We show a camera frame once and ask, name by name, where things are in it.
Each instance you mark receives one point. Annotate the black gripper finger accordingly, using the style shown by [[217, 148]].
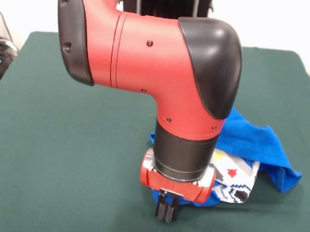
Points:
[[161, 205], [172, 208]]

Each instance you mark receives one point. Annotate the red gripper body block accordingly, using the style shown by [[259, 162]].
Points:
[[176, 186]]

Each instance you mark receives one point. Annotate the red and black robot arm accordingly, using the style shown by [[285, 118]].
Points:
[[154, 54]]

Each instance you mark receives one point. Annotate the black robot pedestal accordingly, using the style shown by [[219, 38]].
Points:
[[166, 1]]

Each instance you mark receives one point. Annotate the dark green tablecloth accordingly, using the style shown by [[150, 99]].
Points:
[[61, 141]]

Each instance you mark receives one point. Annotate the blue printed shirt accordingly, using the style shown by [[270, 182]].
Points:
[[249, 139]]

